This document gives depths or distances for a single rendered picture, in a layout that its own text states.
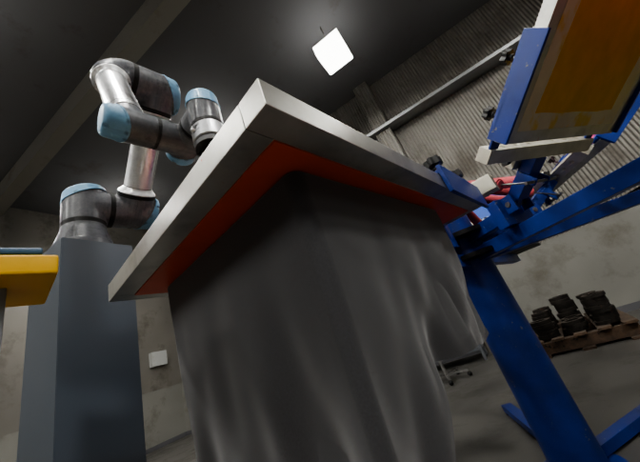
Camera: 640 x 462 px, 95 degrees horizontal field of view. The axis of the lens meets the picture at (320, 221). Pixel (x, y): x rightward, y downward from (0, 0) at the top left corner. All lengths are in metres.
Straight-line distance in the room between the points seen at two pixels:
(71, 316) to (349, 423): 0.76
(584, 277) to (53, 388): 5.14
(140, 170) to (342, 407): 0.99
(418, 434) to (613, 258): 4.95
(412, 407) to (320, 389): 0.11
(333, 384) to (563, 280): 4.88
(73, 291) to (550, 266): 5.02
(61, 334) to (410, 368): 0.78
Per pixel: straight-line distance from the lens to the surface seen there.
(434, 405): 0.44
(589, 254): 5.23
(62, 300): 0.97
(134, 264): 0.61
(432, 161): 0.78
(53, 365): 0.94
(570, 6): 1.13
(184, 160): 0.84
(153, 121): 0.79
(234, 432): 0.55
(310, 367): 0.39
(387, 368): 0.38
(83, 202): 1.16
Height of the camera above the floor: 0.73
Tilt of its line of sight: 23 degrees up
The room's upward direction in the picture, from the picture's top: 19 degrees counter-clockwise
